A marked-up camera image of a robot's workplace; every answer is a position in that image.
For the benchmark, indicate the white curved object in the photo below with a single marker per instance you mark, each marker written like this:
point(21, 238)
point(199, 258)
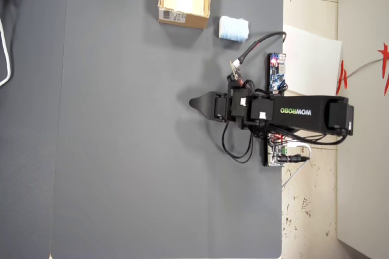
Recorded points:
point(8, 67)

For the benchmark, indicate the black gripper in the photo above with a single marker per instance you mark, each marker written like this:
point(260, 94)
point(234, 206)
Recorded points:
point(237, 107)

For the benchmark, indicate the white furniture panel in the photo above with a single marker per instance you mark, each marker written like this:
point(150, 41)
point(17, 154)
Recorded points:
point(364, 149)

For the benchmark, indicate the black power plug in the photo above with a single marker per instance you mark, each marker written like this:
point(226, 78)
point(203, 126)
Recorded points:
point(293, 159)

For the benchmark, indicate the white paper sheet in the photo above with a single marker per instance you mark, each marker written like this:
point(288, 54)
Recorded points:
point(313, 64)

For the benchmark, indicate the controller board green terminal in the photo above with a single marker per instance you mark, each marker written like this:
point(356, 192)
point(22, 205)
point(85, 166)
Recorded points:
point(273, 152)

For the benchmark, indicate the large grey table mat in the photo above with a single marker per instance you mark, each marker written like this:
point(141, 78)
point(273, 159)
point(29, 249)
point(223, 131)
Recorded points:
point(136, 134)

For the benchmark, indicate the small camera circuit board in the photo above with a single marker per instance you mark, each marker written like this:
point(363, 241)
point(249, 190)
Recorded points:
point(235, 73)

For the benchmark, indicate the dark grey table mat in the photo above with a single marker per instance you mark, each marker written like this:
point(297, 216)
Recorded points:
point(30, 149)

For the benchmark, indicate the blue circuit board black holder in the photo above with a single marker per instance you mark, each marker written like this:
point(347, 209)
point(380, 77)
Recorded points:
point(276, 73)

